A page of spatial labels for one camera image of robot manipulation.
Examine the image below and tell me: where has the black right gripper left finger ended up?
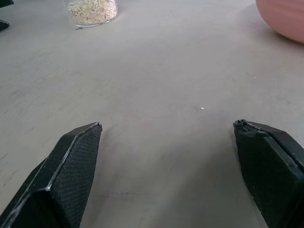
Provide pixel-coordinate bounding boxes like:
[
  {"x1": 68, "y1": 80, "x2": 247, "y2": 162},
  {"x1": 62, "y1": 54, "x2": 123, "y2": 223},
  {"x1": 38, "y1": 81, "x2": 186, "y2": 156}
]
[{"x1": 0, "y1": 122, "x2": 103, "y2": 228}]

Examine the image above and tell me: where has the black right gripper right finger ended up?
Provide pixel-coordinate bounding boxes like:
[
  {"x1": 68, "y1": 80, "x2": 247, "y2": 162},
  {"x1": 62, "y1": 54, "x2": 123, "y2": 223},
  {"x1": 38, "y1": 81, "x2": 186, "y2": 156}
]
[{"x1": 233, "y1": 119, "x2": 304, "y2": 228}]

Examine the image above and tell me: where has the glass jar of oats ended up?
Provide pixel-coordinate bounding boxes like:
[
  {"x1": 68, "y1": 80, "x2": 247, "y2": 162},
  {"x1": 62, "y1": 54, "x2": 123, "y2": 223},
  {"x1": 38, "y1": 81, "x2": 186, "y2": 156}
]
[{"x1": 62, "y1": 0, "x2": 119, "y2": 27}]

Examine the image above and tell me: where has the pink bowl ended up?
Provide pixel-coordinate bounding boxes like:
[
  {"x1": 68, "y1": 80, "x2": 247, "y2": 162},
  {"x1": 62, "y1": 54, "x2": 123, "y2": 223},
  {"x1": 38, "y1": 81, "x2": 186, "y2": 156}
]
[{"x1": 255, "y1": 0, "x2": 304, "y2": 45}]

